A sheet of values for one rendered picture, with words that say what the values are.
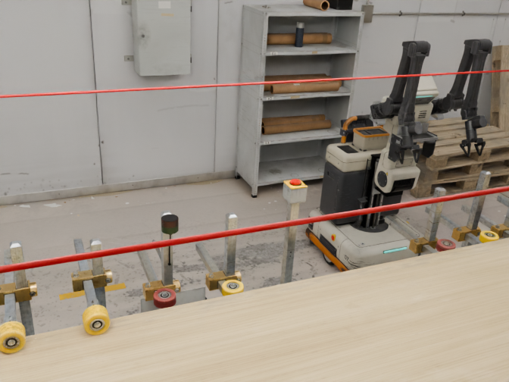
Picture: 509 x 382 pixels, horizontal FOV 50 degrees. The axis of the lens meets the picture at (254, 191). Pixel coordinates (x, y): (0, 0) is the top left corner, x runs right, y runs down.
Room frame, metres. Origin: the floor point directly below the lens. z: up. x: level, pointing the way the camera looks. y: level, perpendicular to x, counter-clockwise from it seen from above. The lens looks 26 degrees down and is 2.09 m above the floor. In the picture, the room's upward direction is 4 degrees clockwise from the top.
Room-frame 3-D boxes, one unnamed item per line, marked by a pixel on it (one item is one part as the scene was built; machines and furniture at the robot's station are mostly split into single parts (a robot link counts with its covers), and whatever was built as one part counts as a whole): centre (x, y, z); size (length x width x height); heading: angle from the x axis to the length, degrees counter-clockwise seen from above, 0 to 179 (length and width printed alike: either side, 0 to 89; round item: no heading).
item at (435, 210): (2.21, -0.83, 0.87); 0.04 x 0.04 x 0.48; 24
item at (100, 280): (1.59, 0.56, 0.95); 0.14 x 0.06 x 0.05; 114
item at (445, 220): (2.35, -1.00, 0.83); 0.43 x 0.03 x 0.04; 24
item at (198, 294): (1.73, 0.29, 0.75); 0.26 x 0.01 x 0.10; 114
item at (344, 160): (3.46, -0.78, 0.59); 0.55 x 0.34 x 0.83; 114
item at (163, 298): (1.57, 0.30, 0.85); 0.08 x 0.08 x 0.11
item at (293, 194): (1.91, -0.16, 1.18); 0.07 x 0.07 x 0.08; 24
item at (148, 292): (1.69, 0.33, 0.85); 0.14 x 0.06 x 0.05; 114
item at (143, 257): (1.75, 0.38, 0.84); 0.43 x 0.03 x 0.04; 24
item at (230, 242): (1.80, 0.08, 0.89); 0.04 x 0.04 x 0.48; 24
